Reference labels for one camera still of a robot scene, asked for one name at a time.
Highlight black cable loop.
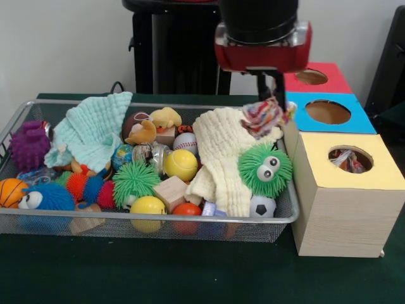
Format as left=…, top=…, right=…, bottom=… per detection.
left=109, top=80, right=135, bottom=95

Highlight colourful print cloth with white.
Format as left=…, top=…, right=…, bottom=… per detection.
left=328, top=149, right=365, bottom=174

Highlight colourful striped cloth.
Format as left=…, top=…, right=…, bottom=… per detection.
left=240, top=97, right=297, bottom=140

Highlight green puffer toy big eyes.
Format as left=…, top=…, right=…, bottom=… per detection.
left=237, top=142, right=294, bottom=197

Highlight shallow clear mesh bin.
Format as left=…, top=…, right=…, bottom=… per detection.
left=0, top=98, right=301, bottom=244

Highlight mint muslin cloth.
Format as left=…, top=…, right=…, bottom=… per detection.
left=43, top=91, right=134, bottom=172

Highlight black chair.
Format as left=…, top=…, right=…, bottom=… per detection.
left=364, top=4, right=405, bottom=110

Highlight wooden box with three holes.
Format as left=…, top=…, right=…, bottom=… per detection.
left=268, top=61, right=405, bottom=258

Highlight green spiky puffer ball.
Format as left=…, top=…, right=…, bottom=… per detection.
left=112, top=160, right=162, bottom=208

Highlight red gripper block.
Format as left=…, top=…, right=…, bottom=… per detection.
left=214, top=22, right=313, bottom=111

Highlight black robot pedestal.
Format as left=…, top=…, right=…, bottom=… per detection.
left=121, top=0, right=235, bottom=96

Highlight dark green table cloth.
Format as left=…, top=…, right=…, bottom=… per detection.
left=0, top=92, right=405, bottom=304
left=365, top=101, right=405, bottom=153

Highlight small orange basketball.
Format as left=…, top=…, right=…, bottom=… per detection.
left=0, top=178, right=29, bottom=209

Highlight purple knobbly ball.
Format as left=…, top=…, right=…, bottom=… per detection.
left=8, top=120, right=51, bottom=174

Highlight smooth yellow ball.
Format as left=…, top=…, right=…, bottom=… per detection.
left=129, top=195, right=168, bottom=234

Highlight yellow tennis ball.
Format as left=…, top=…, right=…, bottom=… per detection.
left=164, top=149, right=199, bottom=177

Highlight small soccer ball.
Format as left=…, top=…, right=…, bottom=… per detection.
left=249, top=195, right=277, bottom=219

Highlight blue puffer toy with eyes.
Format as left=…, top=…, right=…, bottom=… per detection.
left=17, top=182, right=76, bottom=212

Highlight cream muslin cloth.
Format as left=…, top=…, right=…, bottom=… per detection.
left=185, top=107, right=284, bottom=218

